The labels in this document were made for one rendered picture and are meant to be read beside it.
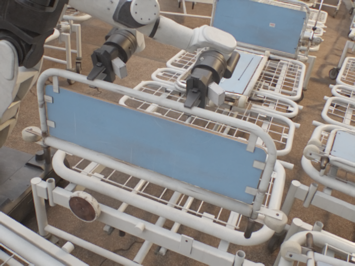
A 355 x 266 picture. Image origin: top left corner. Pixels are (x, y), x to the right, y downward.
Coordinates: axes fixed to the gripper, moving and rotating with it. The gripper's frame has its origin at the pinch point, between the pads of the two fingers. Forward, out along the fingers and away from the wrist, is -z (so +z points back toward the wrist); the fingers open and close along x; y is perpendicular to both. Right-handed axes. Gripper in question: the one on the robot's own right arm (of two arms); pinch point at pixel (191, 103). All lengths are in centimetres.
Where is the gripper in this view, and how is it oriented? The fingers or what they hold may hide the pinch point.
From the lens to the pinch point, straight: 90.9
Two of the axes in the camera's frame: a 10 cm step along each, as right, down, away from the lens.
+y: -9.3, -2.8, 2.5
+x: 0.2, 6.4, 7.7
